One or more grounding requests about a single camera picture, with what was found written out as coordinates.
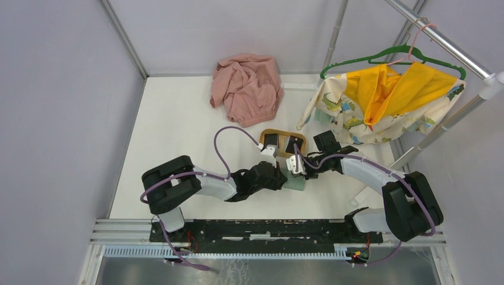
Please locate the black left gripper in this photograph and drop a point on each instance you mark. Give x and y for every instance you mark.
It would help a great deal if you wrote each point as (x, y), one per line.
(280, 179)

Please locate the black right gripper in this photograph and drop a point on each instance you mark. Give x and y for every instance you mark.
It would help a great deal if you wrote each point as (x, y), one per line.
(308, 176)

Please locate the green leather card holder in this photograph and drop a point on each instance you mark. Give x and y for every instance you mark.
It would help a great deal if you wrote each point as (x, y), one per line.
(287, 181)

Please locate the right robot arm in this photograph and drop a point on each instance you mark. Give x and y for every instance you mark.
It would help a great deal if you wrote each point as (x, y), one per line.
(410, 208)

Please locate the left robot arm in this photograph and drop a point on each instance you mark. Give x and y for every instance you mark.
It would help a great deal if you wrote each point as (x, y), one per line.
(167, 186)

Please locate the black card in tray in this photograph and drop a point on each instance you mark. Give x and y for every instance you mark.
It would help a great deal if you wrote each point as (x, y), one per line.
(271, 139)
(293, 142)

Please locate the tan oval tray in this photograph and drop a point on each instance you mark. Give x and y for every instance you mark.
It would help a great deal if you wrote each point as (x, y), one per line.
(283, 137)

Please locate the dinosaur print yellow garment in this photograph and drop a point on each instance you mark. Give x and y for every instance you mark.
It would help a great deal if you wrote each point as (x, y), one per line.
(377, 104)

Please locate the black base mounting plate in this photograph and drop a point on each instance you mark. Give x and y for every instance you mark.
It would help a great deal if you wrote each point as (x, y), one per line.
(270, 236)

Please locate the pink crumpled cloth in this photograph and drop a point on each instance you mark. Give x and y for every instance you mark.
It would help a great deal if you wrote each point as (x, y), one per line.
(249, 88)

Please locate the pink clothes hanger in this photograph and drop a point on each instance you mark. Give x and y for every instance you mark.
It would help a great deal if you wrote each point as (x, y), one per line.
(411, 47)

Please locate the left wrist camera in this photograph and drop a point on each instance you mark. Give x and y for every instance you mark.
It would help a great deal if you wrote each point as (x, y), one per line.
(268, 153)

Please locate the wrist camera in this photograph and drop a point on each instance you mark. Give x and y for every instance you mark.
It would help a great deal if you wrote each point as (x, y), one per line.
(295, 165)
(268, 153)

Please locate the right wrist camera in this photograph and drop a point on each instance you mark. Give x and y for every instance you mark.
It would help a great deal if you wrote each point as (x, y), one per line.
(295, 165)

